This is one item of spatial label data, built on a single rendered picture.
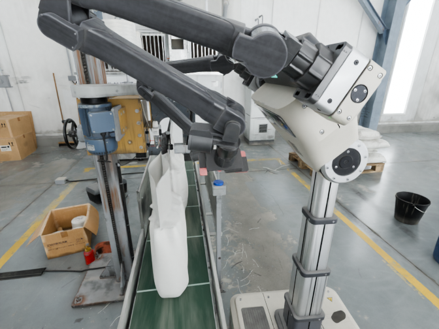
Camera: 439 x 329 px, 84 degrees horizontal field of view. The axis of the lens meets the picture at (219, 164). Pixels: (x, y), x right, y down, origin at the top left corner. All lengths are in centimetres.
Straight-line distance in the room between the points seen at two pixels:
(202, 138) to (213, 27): 24
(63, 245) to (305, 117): 224
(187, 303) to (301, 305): 55
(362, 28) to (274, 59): 633
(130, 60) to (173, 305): 118
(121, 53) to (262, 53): 27
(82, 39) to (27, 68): 559
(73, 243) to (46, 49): 424
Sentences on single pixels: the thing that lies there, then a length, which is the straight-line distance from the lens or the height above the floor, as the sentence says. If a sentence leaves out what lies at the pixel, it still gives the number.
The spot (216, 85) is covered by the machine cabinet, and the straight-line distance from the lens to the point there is 419.
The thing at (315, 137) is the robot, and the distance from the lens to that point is 71.
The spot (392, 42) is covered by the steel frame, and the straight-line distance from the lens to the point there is 677.
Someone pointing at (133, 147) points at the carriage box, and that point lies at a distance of 151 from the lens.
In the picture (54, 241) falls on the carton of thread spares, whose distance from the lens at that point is 252.
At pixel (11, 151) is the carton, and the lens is 560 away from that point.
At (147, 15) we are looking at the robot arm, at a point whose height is 157.
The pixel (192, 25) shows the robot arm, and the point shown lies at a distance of 50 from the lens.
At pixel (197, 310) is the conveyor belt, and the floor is 38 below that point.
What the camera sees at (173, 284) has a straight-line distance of 135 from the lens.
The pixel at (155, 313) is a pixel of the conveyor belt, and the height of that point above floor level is 38.
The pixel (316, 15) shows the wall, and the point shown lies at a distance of 624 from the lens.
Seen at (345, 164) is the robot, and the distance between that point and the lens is 90.
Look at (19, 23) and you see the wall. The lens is 617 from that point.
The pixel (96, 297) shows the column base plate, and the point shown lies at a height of 2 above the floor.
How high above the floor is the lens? 148
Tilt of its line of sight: 21 degrees down
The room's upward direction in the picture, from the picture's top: straight up
